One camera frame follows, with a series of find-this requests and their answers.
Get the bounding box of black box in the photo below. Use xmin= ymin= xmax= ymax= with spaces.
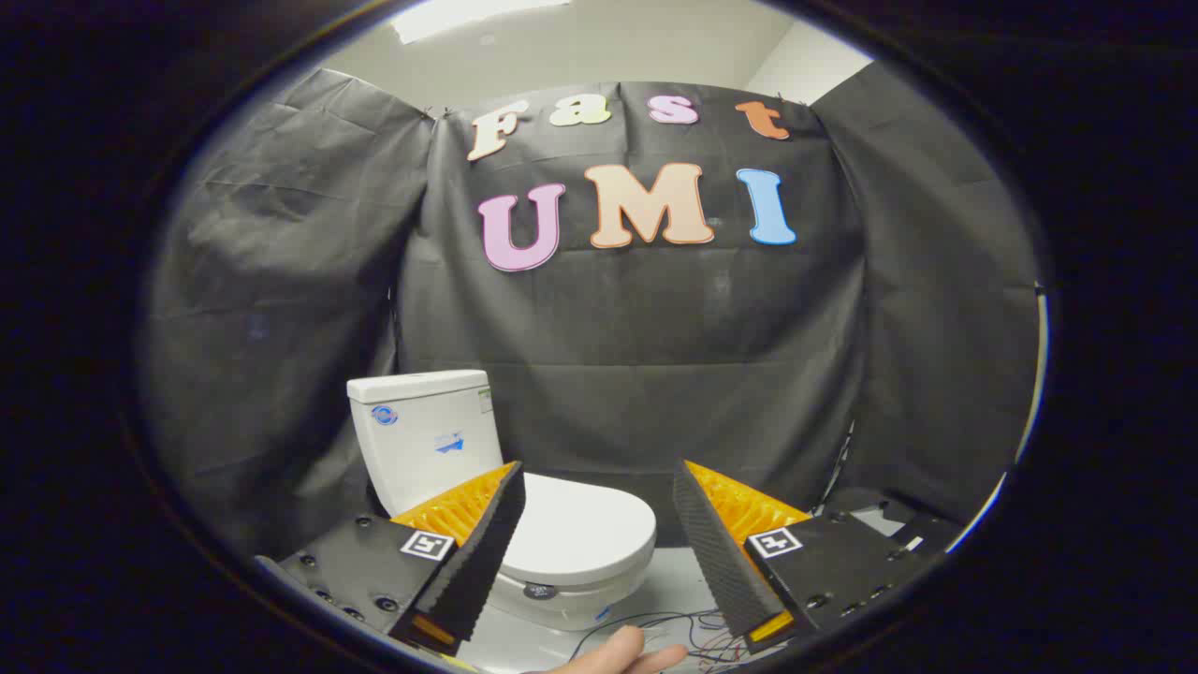
xmin=828 ymin=487 xmax=965 ymax=555

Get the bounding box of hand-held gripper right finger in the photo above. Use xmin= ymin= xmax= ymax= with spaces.
xmin=672 ymin=459 xmax=965 ymax=654

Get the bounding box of black backdrop cloth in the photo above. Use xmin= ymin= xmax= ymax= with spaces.
xmin=140 ymin=66 xmax=1045 ymax=563

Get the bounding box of tangle of floor cables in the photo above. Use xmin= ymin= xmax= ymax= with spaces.
xmin=571 ymin=608 xmax=778 ymax=671

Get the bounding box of white ceramic toilet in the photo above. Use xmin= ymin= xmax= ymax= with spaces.
xmin=346 ymin=370 xmax=658 ymax=633

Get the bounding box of white toilet tank cover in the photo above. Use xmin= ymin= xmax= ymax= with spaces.
xmin=346 ymin=370 xmax=491 ymax=405

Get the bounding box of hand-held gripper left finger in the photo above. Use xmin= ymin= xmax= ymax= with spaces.
xmin=255 ymin=461 xmax=527 ymax=656

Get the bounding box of white toilet lid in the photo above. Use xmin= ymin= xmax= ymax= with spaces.
xmin=501 ymin=473 xmax=658 ymax=589

